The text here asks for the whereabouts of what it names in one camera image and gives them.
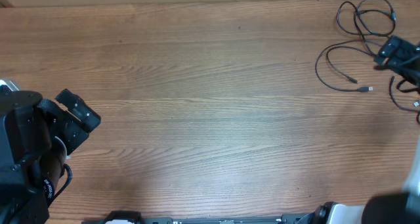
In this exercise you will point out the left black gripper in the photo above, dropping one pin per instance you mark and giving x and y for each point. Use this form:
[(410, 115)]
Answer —
[(75, 134)]

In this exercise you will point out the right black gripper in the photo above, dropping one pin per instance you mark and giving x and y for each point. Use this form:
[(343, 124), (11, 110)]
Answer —
[(401, 50)]

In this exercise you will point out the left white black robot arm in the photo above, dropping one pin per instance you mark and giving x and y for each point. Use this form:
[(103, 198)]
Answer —
[(37, 137)]

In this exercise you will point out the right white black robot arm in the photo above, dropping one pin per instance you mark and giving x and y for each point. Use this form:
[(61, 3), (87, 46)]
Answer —
[(400, 207)]

